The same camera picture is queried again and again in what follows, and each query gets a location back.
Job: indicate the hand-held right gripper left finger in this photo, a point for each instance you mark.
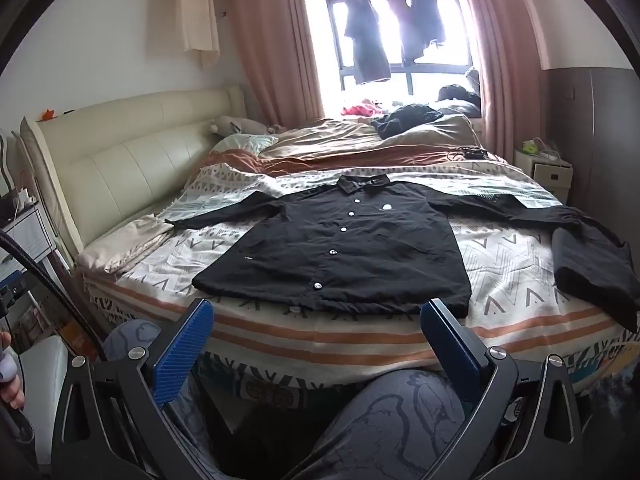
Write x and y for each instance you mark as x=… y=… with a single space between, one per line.
x=182 y=347

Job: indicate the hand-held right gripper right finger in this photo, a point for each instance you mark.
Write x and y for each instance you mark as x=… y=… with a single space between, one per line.
x=450 y=347

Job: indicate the black jacket with white buttons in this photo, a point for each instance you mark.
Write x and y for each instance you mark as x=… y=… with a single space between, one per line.
x=350 y=250

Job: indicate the black clothes pile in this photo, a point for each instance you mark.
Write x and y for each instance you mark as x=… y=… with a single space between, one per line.
x=407 y=117

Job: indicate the person's left hand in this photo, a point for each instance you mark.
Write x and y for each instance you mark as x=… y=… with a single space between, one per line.
x=12 y=392

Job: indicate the patterned bed sheet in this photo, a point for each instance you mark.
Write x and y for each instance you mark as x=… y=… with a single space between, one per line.
x=500 y=270

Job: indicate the person's grey patterned legs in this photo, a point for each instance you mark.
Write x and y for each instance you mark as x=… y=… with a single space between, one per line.
x=390 y=425

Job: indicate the folded beige sheet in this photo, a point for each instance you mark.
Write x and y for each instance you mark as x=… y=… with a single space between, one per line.
x=125 y=247

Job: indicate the folded black garment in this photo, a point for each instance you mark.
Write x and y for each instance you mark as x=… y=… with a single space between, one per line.
x=595 y=275

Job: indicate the white nightstand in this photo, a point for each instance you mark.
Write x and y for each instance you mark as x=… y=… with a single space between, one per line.
x=542 y=175

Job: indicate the cream leather headboard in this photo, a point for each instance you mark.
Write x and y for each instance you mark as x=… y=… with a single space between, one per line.
x=125 y=160

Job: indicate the white bedside cabinet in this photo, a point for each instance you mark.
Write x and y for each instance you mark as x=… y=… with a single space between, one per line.
x=25 y=225

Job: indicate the pale green pillow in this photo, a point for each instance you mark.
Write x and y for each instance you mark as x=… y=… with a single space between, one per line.
x=240 y=142

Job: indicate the small green item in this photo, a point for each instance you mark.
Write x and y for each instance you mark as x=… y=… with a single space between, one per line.
x=528 y=148

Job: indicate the beige plush toy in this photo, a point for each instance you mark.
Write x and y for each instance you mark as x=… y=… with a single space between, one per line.
x=235 y=124

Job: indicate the beige and orange quilt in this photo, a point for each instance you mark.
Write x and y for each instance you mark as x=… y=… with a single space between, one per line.
x=325 y=145

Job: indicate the dark grey bundle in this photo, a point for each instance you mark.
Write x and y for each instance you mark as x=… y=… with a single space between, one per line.
x=455 y=95

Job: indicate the red cloth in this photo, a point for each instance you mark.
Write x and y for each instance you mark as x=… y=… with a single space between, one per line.
x=360 y=108

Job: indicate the dark grey wardrobe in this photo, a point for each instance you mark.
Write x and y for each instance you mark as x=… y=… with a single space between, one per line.
x=600 y=135

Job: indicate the small orange toy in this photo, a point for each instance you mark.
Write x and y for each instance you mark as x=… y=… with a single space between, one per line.
x=47 y=114

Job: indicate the dark framed window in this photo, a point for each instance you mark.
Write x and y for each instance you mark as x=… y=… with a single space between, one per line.
x=407 y=80

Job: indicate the pink curtain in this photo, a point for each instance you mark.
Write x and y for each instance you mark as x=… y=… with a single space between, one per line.
x=505 y=60
x=270 y=35

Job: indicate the hanging dark garment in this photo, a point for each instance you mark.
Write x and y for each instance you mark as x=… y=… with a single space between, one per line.
x=367 y=45
x=417 y=20

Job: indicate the hanging cream cloth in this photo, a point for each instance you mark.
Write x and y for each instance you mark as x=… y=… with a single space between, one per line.
x=197 y=15

